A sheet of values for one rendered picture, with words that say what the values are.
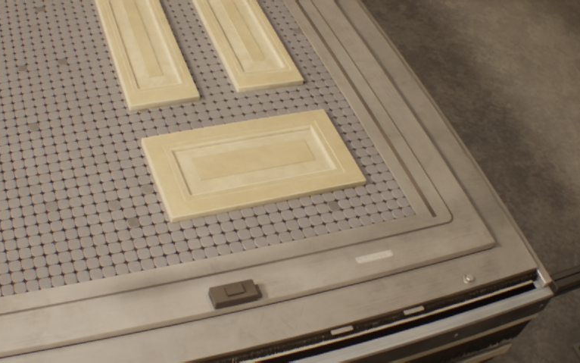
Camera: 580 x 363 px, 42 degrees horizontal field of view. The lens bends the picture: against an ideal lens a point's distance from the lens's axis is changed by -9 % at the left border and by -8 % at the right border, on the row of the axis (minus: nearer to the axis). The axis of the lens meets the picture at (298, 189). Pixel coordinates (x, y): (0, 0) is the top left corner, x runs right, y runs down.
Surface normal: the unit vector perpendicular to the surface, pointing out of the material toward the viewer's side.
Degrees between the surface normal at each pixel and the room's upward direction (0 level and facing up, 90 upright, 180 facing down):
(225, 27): 11
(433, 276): 0
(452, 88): 0
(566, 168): 0
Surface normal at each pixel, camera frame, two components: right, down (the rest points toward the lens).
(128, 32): 0.01, -0.62
